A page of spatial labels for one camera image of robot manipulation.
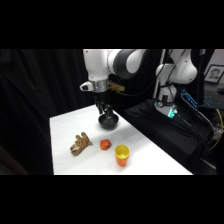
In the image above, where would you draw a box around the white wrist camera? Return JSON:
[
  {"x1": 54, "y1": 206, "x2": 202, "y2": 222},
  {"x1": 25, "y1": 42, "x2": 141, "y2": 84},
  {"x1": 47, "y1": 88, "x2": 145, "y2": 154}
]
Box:
[{"x1": 79, "y1": 81, "x2": 94, "y2": 93}]

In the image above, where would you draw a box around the black bowl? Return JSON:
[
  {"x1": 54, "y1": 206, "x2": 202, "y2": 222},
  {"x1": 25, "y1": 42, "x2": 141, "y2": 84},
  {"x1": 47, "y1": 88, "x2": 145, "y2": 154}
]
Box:
[{"x1": 97, "y1": 112, "x2": 120, "y2": 131}]

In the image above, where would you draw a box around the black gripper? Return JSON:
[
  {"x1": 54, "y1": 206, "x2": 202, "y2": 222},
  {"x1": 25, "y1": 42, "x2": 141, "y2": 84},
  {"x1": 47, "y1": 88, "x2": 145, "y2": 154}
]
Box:
[{"x1": 93, "y1": 91, "x2": 114, "y2": 120}]

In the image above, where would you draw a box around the framed portrait picture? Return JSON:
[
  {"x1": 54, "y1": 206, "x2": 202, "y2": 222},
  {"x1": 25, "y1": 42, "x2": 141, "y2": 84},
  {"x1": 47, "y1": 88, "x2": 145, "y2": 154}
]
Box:
[{"x1": 203, "y1": 64, "x2": 224, "y2": 85}]

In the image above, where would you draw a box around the yellow cable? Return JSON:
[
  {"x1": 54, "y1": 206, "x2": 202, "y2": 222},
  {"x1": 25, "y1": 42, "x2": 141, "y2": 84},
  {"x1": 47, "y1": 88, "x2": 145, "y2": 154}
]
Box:
[{"x1": 208, "y1": 108, "x2": 224, "y2": 152}]

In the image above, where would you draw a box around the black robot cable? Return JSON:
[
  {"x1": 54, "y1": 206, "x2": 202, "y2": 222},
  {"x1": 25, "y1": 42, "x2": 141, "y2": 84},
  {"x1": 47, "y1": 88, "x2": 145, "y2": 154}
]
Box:
[{"x1": 116, "y1": 49, "x2": 169, "y2": 98}]

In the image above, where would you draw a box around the yellow and orange cup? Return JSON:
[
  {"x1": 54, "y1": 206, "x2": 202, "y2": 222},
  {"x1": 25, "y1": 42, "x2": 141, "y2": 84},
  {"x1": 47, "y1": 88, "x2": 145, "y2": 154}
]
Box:
[{"x1": 114, "y1": 144, "x2": 131, "y2": 168}]

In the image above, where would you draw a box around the red ball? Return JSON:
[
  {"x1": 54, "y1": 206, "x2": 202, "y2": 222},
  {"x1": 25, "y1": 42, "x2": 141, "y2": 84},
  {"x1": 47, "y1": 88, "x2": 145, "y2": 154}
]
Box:
[{"x1": 99, "y1": 138, "x2": 112, "y2": 151}]

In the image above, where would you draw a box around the black curtain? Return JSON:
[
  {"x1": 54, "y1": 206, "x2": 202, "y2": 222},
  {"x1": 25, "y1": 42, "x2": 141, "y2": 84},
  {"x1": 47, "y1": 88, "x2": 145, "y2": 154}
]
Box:
[{"x1": 0, "y1": 49, "x2": 98, "y2": 176}]

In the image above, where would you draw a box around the blue lit control box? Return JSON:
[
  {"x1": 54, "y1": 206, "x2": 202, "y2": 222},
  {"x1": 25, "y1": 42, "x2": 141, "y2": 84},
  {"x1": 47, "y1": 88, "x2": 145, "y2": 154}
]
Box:
[{"x1": 180, "y1": 88, "x2": 199, "y2": 111}]

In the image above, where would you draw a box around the brown striped plush toy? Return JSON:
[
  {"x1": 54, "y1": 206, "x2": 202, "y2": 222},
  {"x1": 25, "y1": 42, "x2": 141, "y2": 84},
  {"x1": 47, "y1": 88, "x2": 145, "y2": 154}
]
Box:
[{"x1": 69, "y1": 131, "x2": 94, "y2": 157}]

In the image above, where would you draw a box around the black robot stand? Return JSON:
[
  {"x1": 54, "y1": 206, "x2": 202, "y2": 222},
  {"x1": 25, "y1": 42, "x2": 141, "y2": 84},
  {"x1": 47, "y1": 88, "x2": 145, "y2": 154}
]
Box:
[{"x1": 123, "y1": 98, "x2": 214, "y2": 176}]

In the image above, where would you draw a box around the small green light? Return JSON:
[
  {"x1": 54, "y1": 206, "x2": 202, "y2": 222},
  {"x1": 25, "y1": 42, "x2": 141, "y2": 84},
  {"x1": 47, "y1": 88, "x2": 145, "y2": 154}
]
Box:
[{"x1": 167, "y1": 108, "x2": 177, "y2": 119}]

